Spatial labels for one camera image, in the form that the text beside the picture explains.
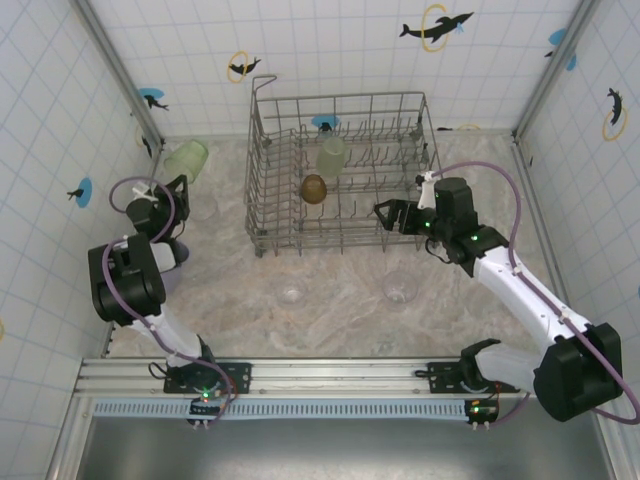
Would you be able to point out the green translucent cup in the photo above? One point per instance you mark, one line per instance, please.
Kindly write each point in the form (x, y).
(187, 157)

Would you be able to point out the lavender plastic cup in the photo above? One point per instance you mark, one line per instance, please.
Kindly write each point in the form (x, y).
(183, 252)

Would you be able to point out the wide clear faceted glass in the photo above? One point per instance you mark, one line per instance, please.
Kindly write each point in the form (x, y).
(400, 290)

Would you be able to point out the frosted pale plastic cup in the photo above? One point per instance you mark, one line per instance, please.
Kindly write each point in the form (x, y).
(330, 157)

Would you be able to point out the amber translucent cup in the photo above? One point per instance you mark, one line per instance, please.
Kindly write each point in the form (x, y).
(314, 190)

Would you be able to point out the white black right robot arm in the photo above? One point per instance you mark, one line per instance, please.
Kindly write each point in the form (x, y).
(575, 380)

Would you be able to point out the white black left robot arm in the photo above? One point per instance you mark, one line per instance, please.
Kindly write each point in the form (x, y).
(125, 290)

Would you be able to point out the blue circle shark sticker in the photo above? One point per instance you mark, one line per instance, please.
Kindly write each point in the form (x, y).
(149, 95)

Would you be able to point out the black controller circuit board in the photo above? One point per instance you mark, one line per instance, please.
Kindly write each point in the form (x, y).
(482, 411)
(200, 407)

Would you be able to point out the steel sheet panel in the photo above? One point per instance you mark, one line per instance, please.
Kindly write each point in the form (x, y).
(350, 450)

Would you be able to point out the aluminium side rail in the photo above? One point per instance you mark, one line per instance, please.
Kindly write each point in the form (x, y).
(536, 200)
(111, 345)

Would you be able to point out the aluminium corner post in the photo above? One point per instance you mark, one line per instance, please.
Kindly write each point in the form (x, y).
(120, 70)
(555, 70)

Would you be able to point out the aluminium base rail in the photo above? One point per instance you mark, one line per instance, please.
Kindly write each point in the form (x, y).
(325, 372)

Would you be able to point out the blue patch wall sticker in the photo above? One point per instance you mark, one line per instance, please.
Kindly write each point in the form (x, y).
(557, 36)

